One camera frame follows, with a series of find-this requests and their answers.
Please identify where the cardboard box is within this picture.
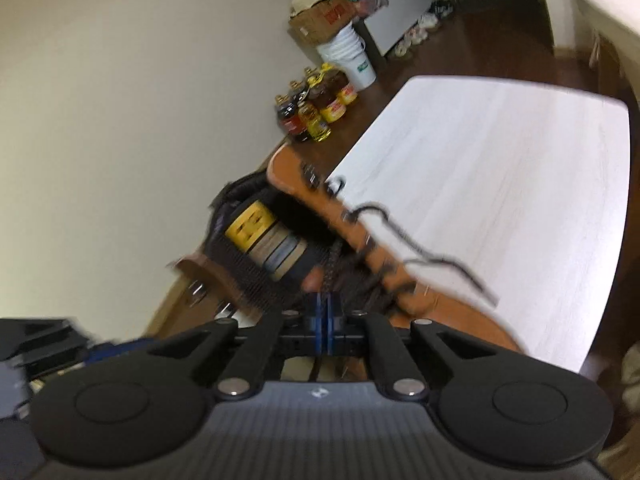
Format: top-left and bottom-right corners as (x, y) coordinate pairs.
(287, 0), (357, 46)

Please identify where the white drawer cabinet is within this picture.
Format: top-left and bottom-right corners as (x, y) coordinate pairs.
(350, 0), (453, 56)

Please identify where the row of shoes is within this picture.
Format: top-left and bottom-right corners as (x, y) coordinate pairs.
(392, 0), (456, 56)

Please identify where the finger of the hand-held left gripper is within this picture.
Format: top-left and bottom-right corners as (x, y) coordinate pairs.
(82, 337), (156, 366)

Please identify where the stack of white plastic buckets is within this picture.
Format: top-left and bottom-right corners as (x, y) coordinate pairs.
(316, 22), (377, 92)

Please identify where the dark brown shoelace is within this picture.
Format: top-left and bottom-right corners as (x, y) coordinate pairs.
(300, 162), (501, 381)

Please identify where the beige quilted cloth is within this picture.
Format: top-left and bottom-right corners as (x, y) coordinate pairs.
(597, 345), (640, 461)

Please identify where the group of cooking oil bottles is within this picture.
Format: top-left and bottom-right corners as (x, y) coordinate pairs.
(272, 62), (358, 143)

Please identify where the brown leather boot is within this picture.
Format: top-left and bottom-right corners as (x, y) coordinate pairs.
(170, 152), (526, 361)

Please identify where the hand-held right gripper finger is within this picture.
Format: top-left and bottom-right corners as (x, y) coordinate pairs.
(327, 295), (493, 401)
(150, 295), (326, 401)

